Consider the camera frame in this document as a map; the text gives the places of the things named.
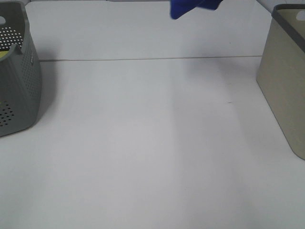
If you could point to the grey perforated basket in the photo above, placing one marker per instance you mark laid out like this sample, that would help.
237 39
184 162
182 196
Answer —
20 73

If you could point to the blue towel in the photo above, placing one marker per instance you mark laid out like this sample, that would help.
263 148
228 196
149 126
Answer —
179 8

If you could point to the beige plastic basket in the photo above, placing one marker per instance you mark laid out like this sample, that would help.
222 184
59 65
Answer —
281 74

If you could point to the yellow-green cloth in basket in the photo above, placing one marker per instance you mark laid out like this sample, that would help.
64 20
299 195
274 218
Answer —
4 55

